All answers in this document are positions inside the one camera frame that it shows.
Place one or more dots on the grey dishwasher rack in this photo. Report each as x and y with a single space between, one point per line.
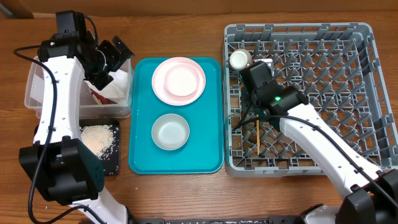
337 67

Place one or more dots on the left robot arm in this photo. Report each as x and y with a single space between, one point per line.
61 168

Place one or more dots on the clear plastic bin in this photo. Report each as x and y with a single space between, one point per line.
89 109

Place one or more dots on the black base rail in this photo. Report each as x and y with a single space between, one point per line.
276 219

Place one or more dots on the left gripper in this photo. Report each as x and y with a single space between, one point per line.
97 79

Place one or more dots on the large pink plate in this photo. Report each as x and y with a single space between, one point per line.
162 93

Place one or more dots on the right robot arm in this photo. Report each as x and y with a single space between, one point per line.
369 194

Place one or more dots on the black plastic tray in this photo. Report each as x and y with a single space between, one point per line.
109 158

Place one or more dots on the white napkin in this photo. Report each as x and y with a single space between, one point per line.
117 89

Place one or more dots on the grey bowl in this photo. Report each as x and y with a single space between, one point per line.
170 132

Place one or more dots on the teal plastic tray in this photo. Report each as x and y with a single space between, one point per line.
203 151

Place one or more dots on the wooden chopstick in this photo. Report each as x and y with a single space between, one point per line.
258 139

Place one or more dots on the white cup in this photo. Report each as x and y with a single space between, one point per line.
239 59

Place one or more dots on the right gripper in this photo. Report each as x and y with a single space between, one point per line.
247 100

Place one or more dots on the red snack wrapper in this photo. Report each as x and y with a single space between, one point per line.
101 100

